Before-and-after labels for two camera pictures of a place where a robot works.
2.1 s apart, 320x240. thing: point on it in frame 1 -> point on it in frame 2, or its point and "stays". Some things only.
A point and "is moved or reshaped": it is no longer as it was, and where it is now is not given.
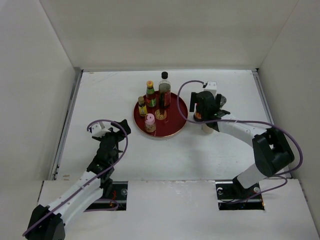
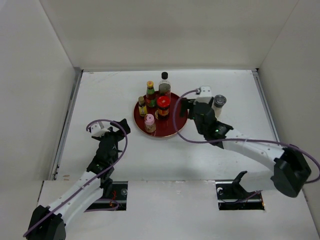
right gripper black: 194,100 -> 187,103
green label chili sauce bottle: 151,100 stays
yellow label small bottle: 142,107 stays
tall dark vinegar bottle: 164,90 stays
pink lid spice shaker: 150,124 stays
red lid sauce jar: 198,116 is moved or reshaped
